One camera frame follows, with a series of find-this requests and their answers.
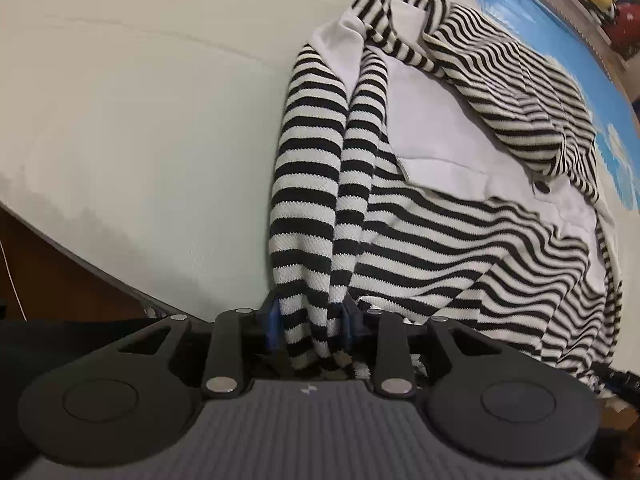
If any striped white hooded shirt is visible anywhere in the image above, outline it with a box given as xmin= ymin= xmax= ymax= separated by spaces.
xmin=267 ymin=0 xmax=626 ymax=392

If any striped dark plush toy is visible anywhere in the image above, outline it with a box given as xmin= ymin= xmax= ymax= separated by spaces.
xmin=599 ymin=0 xmax=622 ymax=27

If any dark red cushion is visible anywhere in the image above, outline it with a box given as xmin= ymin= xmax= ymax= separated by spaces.
xmin=607 ymin=2 xmax=640 ymax=57

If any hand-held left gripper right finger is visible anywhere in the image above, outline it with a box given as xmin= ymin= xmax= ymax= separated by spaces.
xmin=341 ymin=299 xmax=486 ymax=400

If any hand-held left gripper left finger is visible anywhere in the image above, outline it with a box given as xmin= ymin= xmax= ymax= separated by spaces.
xmin=117 ymin=292 xmax=282 ymax=401

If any white cable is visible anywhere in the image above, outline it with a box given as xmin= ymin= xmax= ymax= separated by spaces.
xmin=0 ymin=240 xmax=27 ymax=321

